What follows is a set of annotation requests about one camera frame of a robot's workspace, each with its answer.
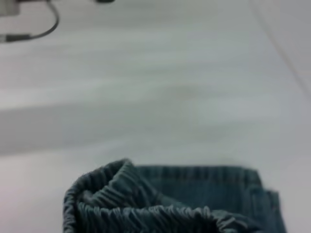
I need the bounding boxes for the blue denim shorts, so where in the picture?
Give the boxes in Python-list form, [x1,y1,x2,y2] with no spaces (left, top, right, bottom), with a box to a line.
[62,158,287,233]

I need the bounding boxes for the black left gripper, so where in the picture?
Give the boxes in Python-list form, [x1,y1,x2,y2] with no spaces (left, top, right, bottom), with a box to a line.
[0,0,22,17]

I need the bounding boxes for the dark thin cable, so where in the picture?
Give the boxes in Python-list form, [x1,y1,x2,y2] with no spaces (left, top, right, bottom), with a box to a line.
[0,0,60,43]

